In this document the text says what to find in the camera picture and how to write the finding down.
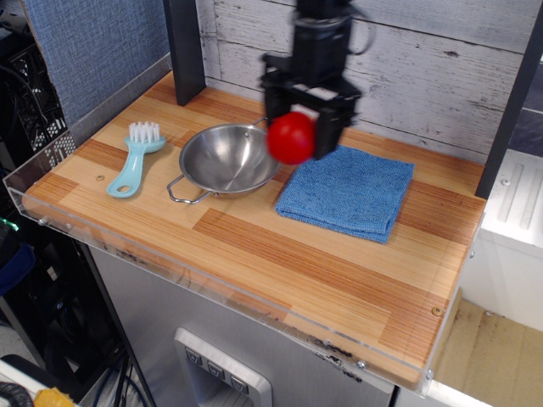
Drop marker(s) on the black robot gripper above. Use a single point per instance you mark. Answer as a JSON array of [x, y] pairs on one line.
[[312, 75]]

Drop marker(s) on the yellow object bottom left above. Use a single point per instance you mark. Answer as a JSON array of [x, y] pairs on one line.
[[52, 397]]

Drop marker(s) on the stainless steel cabinet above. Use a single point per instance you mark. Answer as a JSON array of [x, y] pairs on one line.
[[198, 341]]

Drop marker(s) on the dark grey post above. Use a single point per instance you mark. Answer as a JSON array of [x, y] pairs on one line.
[[187, 63], [526, 74]]

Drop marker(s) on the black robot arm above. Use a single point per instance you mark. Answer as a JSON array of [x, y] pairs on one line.
[[320, 10]]

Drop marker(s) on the black plastic crate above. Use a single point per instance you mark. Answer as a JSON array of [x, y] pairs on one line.
[[36, 121]]

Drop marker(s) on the light blue scrub brush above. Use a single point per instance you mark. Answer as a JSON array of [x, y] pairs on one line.
[[143, 138]]

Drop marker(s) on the red plastic tomato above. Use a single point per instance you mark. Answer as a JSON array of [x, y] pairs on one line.
[[291, 138]]

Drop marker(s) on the folded blue cloth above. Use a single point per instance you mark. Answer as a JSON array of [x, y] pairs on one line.
[[348, 191]]

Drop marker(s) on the clear acrylic table guard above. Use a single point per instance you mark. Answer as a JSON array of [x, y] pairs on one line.
[[380, 307]]

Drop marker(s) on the small stainless steel pot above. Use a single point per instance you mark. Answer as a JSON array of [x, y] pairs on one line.
[[226, 160]]

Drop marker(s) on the dark grey right post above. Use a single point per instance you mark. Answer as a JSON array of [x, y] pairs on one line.
[[526, 74]]

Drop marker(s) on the white side unit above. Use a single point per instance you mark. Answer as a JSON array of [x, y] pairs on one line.
[[503, 271]]

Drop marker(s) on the dark grey left post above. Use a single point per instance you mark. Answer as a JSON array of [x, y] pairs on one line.
[[187, 63]]

